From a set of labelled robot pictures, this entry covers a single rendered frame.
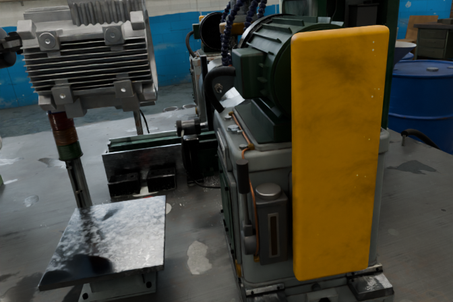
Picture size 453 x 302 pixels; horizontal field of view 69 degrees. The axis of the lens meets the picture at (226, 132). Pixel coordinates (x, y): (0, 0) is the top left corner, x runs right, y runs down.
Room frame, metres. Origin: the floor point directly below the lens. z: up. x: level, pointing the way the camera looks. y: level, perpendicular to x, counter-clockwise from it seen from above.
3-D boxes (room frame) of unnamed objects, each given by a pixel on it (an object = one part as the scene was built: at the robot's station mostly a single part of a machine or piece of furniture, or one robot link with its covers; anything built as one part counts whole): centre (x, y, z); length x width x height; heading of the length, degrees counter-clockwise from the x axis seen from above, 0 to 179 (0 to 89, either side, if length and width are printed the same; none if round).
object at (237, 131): (0.63, -0.13, 0.99); 0.35 x 0.31 x 0.37; 7
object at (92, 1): (0.65, 0.19, 1.41); 0.12 x 0.11 x 0.07; 97
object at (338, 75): (0.59, -0.10, 1.16); 0.33 x 0.26 x 0.42; 7
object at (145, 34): (0.65, 0.23, 1.32); 0.20 x 0.19 x 0.19; 97
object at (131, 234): (0.65, 0.28, 0.86); 0.27 x 0.24 x 0.12; 7
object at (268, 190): (0.48, -0.05, 1.07); 0.08 x 0.07 x 0.20; 97
